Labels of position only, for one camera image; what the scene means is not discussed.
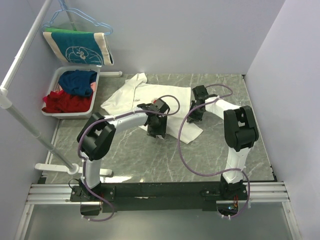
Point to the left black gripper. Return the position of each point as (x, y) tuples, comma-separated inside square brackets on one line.
[(161, 131)]

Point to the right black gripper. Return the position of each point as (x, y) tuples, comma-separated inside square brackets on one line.
[(194, 118)]

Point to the white floral t shirt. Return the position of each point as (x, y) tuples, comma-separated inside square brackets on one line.
[(137, 91)]

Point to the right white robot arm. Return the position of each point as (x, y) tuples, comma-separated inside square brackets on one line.
[(240, 128)]

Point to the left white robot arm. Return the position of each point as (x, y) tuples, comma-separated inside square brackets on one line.
[(96, 137)]

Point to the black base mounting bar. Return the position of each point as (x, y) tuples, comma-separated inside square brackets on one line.
[(148, 196)]

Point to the navy blue t shirt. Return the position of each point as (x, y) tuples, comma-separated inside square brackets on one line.
[(78, 82)]

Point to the white plastic laundry basket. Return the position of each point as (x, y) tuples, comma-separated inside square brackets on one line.
[(54, 86)]

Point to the red t shirt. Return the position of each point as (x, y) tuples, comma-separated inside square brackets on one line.
[(62, 102)]

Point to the teal cartoon towel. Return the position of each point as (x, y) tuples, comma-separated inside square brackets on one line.
[(79, 47)]

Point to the aluminium rail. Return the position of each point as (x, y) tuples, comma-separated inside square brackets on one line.
[(60, 194)]

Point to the blue wire hanger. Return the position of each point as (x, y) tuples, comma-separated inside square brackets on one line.
[(69, 11)]

